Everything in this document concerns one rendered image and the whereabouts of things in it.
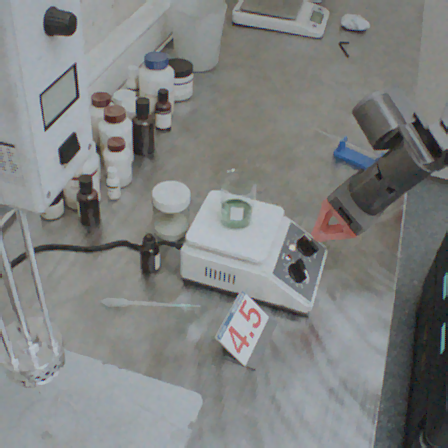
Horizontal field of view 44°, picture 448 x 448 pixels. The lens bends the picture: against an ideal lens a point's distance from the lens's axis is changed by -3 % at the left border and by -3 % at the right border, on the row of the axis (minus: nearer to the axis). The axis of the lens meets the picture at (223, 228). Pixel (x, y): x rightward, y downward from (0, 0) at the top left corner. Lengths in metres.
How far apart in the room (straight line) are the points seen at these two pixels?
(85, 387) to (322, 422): 0.30
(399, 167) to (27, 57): 0.51
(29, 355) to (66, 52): 0.33
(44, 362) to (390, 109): 0.50
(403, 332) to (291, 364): 1.11
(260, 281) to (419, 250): 1.39
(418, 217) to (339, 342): 1.50
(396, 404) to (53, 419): 1.16
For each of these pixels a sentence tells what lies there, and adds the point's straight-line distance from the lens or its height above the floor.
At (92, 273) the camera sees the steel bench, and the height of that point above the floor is 0.75.
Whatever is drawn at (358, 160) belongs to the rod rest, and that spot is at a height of 0.76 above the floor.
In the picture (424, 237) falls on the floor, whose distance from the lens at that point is 2.21.
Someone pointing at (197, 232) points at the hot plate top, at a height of 0.84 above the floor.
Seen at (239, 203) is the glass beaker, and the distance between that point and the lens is 0.78.
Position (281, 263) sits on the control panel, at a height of 0.81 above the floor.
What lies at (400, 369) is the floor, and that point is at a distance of 1.78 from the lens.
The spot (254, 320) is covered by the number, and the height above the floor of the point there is 0.77.
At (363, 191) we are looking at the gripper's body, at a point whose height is 0.95.
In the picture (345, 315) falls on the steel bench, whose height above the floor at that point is 0.75.
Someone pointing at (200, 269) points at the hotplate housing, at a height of 0.79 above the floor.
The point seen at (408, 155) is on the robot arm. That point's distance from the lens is 0.72.
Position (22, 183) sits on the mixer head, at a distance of 0.37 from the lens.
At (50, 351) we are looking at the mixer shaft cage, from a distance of 0.59.
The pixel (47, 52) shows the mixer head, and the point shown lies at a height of 1.25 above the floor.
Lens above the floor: 1.40
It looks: 43 degrees down
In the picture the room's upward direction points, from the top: 5 degrees clockwise
